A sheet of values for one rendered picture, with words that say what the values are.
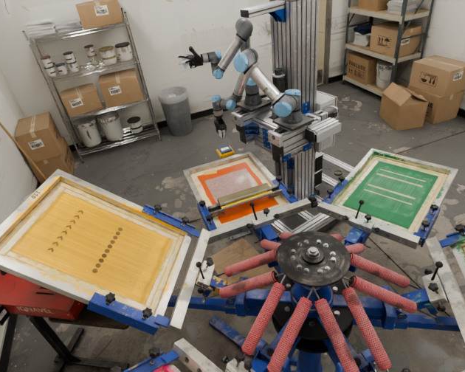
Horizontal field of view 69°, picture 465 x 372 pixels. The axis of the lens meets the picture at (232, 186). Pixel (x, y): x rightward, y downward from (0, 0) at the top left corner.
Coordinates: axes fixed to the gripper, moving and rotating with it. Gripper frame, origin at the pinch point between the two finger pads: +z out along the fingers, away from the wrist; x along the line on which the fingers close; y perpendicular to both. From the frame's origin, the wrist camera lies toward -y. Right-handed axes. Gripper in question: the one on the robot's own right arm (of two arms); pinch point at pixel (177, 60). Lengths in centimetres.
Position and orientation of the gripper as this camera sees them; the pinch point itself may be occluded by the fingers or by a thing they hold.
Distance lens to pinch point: 293.9
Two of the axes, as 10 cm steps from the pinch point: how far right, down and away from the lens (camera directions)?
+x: -1.7, -6.8, 7.2
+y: 1.0, 7.1, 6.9
